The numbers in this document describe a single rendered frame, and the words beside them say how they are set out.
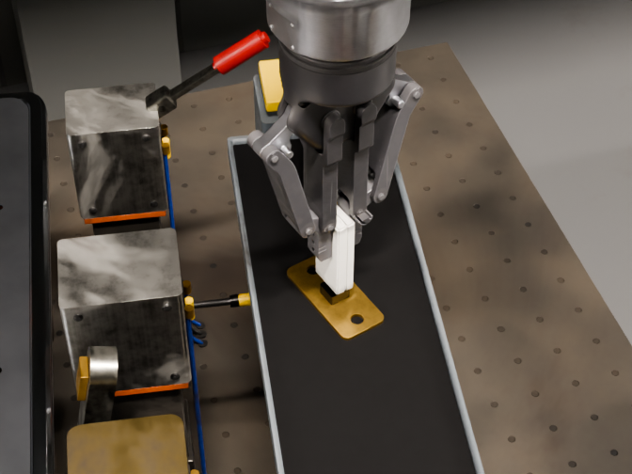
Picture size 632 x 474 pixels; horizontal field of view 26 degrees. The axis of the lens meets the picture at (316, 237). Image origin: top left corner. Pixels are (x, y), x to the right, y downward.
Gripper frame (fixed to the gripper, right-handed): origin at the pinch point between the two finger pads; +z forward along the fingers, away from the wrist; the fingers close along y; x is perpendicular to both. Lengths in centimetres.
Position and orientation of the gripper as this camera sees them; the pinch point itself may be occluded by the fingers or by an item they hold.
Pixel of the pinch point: (334, 247)
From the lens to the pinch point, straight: 100.4
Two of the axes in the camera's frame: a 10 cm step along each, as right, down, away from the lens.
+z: 0.0, 6.9, 7.2
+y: -8.3, 4.0, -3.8
